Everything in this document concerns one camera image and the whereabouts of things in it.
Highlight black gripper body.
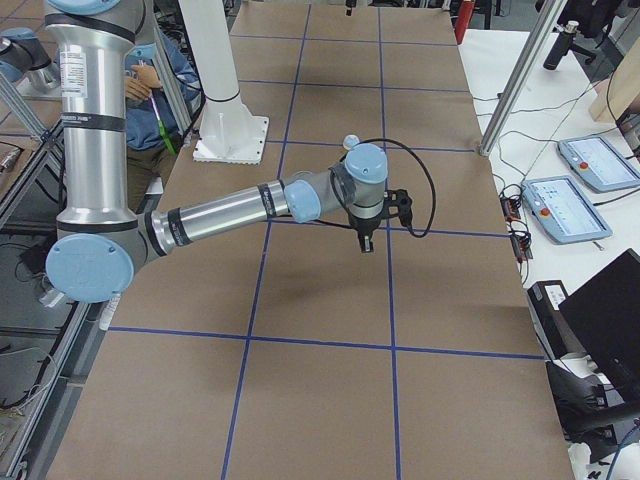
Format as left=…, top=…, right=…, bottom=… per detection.
left=345, top=0, right=356, bottom=15
left=349, top=214, right=382, bottom=241

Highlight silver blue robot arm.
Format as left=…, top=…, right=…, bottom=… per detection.
left=45, top=1, right=392, bottom=303

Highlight red cylinder bottle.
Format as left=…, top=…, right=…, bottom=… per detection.
left=454, top=0, right=475, bottom=45

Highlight black computer box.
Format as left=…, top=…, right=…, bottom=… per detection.
left=527, top=280, right=591, bottom=360

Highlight near teach pendant tablet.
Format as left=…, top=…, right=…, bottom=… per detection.
left=522, top=175, right=613, bottom=244

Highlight teach pendant tablet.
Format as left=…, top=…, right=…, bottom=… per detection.
left=557, top=135, right=639, bottom=193
left=522, top=175, right=613, bottom=244

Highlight black water bottle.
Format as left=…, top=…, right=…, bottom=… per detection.
left=543, top=20, right=579, bottom=70

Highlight seated person in blue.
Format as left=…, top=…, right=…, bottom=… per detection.
left=124, top=55, right=183, bottom=211

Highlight far teach pendant tablet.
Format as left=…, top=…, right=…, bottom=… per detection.
left=557, top=135, right=639, bottom=193

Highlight black monitor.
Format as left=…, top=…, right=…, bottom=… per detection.
left=559, top=248, right=639, bottom=401

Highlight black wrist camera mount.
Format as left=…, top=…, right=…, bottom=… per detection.
left=384, top=189, right=413, bottom=229

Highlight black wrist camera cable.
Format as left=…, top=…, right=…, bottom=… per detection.
left=309, top=137, right=437, bottom=238

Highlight white camera pole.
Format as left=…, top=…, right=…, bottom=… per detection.
left=179, top=0, right=240, bottom=103

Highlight small electronics board with wires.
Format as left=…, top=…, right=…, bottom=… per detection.
left=499, top=184, right=533, bottom=264

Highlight white camera pole base plate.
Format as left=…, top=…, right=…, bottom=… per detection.
left=193, top=112, right=269, bottom=165

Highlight aluminium frame post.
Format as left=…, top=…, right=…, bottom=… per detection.
left=479, top=0, right=566, bottom=157

